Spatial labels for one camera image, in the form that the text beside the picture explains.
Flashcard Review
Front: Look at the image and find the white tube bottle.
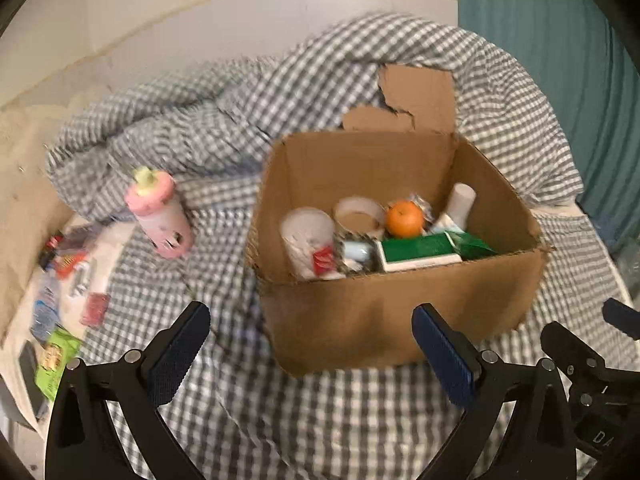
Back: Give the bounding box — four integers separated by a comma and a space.
432, 182, 476, 233

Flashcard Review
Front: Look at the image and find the green flat box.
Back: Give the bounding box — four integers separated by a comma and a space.
375, 232, 463, 273

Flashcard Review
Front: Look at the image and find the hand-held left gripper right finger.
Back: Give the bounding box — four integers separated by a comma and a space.
411, 303, 578, 480

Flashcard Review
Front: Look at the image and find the grey gingham duvet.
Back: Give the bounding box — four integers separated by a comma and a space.
45, 12, 583, 226

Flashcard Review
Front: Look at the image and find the white paper cup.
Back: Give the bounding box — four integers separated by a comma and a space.
279, 206, 346, 281

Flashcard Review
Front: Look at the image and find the shiny printed snack packet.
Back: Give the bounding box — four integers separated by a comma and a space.
407, 192, 437, 223

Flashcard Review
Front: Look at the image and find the brown cardboard box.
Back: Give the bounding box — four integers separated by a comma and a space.
247, 62, 551, 378

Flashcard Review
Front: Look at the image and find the orange fruit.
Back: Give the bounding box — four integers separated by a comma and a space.
384, 200, 425, 239

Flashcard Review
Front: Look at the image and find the small red packet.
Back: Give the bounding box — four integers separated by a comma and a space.
312, 247, 336, 277
80, 292, 111, 326

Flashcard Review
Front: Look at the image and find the grey checked bed sheet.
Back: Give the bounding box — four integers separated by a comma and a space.
30, 180, 631, 480

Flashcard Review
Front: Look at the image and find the clear tape roll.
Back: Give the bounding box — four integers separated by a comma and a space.
332, 196, 386, 236

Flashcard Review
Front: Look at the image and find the pink bottle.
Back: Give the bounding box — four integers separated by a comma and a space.
124, 166, 195, 261

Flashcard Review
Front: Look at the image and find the beige fleece blanket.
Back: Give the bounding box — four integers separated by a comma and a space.
0, 105, 76, 346

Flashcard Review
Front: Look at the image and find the teal curtain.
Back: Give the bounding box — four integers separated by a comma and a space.
454, 0, 640, 251

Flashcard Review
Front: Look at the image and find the green snack packet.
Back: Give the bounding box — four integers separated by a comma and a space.
35, 327, 83, 403

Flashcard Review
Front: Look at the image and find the light blue small item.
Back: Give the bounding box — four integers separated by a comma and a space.
340, 240, 377, 267

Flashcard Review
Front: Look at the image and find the pile of mixed snack packets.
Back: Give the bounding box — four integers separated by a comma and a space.
30, 230, 96, 341

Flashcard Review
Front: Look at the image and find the dark green foil packet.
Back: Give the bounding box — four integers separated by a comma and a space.
445, 230, 501, 262

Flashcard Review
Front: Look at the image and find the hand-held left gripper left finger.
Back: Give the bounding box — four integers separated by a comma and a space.
45, 301, 212, 480

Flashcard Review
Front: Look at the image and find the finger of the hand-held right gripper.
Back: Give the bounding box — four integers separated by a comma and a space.
540, 321, 608, 386
602, 297, 640, 342

